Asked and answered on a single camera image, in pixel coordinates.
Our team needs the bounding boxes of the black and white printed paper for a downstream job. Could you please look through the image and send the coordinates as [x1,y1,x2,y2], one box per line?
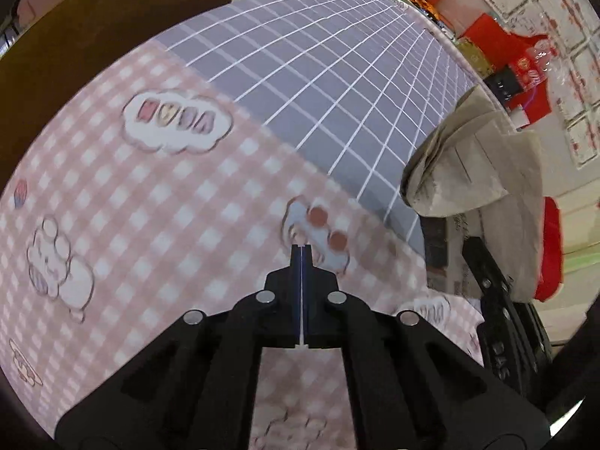
[424,213,475,297]

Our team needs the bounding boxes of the beige paper bag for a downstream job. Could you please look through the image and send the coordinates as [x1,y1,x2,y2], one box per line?
[400,85,545,304]

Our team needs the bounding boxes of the brown wooden chair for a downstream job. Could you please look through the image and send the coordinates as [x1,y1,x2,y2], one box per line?
[0,0,234,193]

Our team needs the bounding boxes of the small black box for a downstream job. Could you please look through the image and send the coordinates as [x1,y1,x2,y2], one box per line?
[484,69,524,105]

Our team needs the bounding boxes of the red plastic stool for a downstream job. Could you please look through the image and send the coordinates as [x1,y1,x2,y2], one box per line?
[534,196,564,303]

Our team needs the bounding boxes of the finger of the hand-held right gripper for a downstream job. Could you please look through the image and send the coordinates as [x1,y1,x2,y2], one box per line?
[461,236,515,320]

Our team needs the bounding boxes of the red items on shelf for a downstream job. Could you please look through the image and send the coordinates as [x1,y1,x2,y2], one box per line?
[457,0,600,168]

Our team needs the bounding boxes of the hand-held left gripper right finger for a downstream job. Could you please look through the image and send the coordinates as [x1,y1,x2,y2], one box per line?
[303,245,550,450]

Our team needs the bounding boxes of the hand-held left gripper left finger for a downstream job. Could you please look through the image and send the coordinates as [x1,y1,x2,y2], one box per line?
[55,245,301,450]

